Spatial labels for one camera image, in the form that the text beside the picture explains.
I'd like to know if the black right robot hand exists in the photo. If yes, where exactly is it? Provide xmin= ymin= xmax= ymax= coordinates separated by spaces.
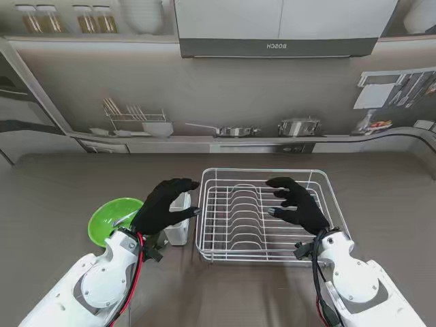
xmin=265 ymin=176 xmax=330 ymax=236

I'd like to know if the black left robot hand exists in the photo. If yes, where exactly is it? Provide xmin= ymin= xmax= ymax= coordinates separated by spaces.
xmin=131 ymin=177 xmax=202 ymax=236

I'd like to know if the metal fork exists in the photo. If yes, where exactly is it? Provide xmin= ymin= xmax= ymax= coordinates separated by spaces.
xmin=112 ymin=211 xmax=140 ymax=226

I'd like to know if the white plastic utensil caddy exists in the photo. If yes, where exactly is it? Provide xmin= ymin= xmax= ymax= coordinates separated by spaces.
xmin=163 ymin=192 xmax=192 ymax=247

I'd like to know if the green plastic bowl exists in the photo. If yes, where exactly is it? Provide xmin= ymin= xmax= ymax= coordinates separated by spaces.
xmin=87 ymin=197 xmax=146 ymax=249

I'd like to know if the printed kitchen backdrop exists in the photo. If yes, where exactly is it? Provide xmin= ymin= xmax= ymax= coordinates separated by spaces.
xmin=0 ymin=0 xmax=436 ymax=181

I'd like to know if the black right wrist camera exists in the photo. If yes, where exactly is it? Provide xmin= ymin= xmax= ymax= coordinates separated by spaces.
xmin=294 ymin=240 xmax=315 ymax=262

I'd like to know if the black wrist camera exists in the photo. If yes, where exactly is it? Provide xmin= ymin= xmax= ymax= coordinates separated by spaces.
xmin=294 ymin=240 xmax=315 ymax=262
xmin=144 ymin=237 xmax=165 ymax=263

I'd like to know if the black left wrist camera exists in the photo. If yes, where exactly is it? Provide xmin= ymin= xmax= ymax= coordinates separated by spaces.
xmin=144 ymin=237 xmax=165 ymax=263

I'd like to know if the left arm red power cable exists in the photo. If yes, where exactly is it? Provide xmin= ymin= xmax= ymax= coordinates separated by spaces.
xmin=110 ymin=231 xmax=146 ymax=327

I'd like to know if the right arm black cable bundle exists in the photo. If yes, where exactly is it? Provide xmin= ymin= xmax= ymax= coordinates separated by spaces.
xmin=311 ymin=230 xmax=341 ymax=327

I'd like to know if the white wire dish rack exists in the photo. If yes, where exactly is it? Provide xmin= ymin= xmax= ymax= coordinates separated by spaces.
xmin=195 ymin=167 xmax=354 ymax=265

